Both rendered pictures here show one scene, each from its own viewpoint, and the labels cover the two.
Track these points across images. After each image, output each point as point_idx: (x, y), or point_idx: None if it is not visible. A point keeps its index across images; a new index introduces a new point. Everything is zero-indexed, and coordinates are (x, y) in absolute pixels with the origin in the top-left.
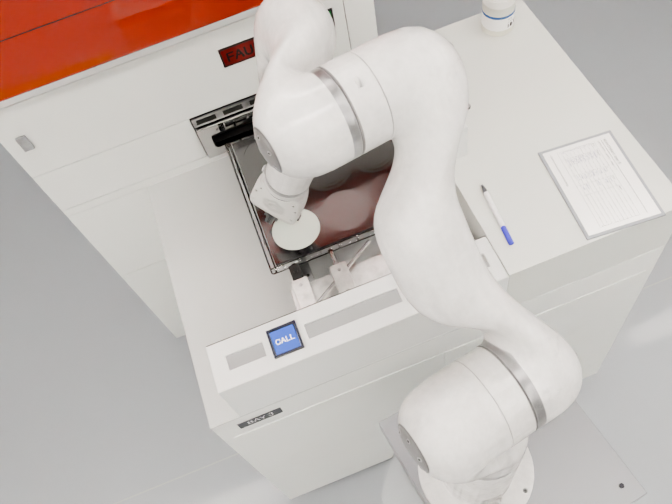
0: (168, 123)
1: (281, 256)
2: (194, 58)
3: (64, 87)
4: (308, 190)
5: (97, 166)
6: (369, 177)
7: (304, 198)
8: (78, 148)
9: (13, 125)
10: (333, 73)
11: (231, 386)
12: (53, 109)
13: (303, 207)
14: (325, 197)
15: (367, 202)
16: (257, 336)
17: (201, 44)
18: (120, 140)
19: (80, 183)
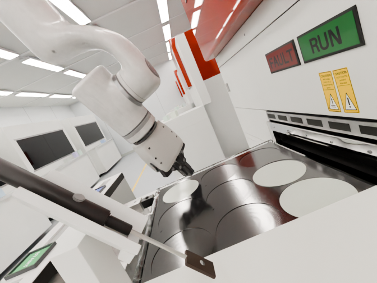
0: (258, 106)
1: (164, 190)
2: (257, 58)
3: (228, 61)
4: (143, 149)
5: (245, 115)
6: (211, 225)
7: (133, 148)
8: (238, 100)
9: (224, 76)
10: None
11: (96, 184)
12: (229, 73)
13: (148, 161)
14: (200, 197)
15: (180, 228)
16: (107, 184)
17: (257, 46)
18: (247, 105)
19: (243, 121)
